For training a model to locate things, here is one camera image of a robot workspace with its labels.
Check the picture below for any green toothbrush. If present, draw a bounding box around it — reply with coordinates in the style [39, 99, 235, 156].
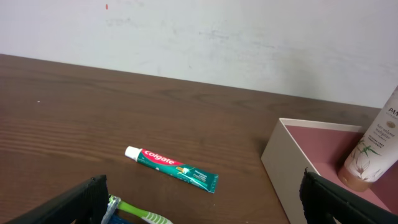
[108, 195, 173, 224]

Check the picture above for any white shampoo tube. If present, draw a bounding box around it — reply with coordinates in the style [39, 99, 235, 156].
[338, 90, 397, 192]

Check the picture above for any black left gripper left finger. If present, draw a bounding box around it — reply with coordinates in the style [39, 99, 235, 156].
[8, 175, 109, 224]

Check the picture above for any Colgate toothpaste tube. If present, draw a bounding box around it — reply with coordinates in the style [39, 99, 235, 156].
[125, 146, 218, 193]

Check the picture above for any white box pink interior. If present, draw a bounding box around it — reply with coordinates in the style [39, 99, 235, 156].
[261, 118, 397, 223]

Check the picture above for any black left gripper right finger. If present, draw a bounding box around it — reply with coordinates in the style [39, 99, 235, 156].
[299, 170, 397, 224]

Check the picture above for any blue razor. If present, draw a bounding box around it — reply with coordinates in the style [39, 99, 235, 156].
[101, 195, 132, 224]

